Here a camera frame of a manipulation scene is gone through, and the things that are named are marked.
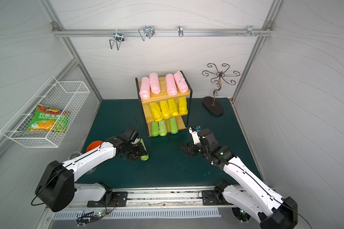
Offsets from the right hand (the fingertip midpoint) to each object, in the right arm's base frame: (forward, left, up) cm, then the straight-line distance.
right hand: (186, 144), depth 76 cm
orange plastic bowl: (+2, +59, -10) cm, 60 cm away
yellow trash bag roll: (+19, +19, +4) cm, 27 cm away
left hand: (-3, +23, -9) cm, 25 cm away
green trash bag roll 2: (+15, +21, -12) cm, 28 cm away
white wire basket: (+19, +69, +16) cm, 73 cm away
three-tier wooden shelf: (+28, +3, -16) cm, 33 cm away
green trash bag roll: (-5, +24, -9) cm, 26 cm away
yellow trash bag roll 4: (+26, +3, +4) cm, 26 cm away
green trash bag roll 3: (+19, +17, -12) cm, 28 cm away
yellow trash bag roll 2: (+20, +13, +4) cm, 24 cm away
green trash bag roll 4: (+21, +9, -13) cm, 26 cm away
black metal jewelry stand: (+48, -18, -16) cm, 53 cm away
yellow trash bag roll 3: (+23, +9, +4) cm, 25 cm away
